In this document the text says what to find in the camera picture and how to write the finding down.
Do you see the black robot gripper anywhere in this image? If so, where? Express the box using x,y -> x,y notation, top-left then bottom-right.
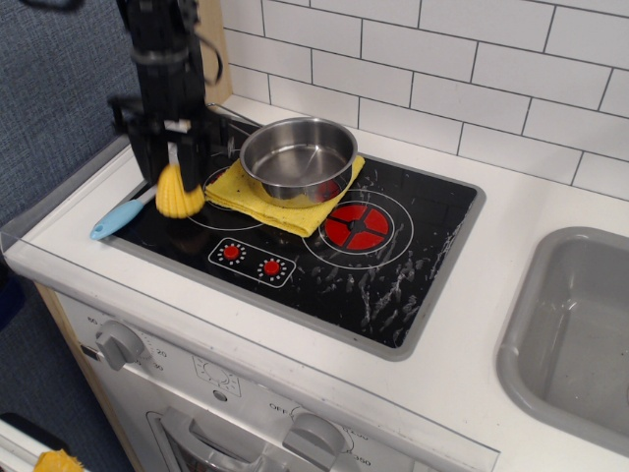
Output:
108,51 -> 205,192

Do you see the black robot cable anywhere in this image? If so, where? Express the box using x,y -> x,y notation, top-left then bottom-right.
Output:
19,0 -> 225,88

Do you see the grey left oven knob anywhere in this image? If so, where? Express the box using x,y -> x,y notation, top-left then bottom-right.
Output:
95,321 -> 144,371

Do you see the black toy stovetop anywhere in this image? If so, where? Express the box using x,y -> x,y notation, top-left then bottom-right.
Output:
108,114 -> 487,363

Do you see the wooden side post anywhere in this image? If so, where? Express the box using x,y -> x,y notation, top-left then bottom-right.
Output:
196,0 -> 233,104

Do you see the white spoon blue handle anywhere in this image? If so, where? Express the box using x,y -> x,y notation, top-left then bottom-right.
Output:
88,147 -> 178,242

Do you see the white toy oven front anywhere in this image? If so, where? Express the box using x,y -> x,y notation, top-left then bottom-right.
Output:
59,295 -> 498,471

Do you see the yellow toy corn piece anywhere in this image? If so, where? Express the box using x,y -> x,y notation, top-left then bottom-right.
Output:
155,164 -> 205,219

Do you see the grey sink basin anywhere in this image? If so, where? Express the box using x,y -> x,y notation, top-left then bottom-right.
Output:
496,227 -> 628,455

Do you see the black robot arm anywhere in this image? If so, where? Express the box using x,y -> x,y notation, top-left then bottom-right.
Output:
108,1 -> 224,193

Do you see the stainless steel pan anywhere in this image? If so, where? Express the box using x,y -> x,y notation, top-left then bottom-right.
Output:
220,106 -> 358,207

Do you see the yellow folded cloth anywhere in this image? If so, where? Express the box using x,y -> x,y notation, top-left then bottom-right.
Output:
204,156 -> 366,238

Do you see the grey oven knob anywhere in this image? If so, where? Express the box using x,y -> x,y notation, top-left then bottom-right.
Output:
282,413 -> 346,471
95,321 -> 144,371

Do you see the yellow object bottom left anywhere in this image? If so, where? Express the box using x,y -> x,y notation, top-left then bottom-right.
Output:
33,449 -> 86,472

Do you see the grey right oven knob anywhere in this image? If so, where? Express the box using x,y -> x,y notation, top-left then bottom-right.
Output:
282,413 -> 346,471

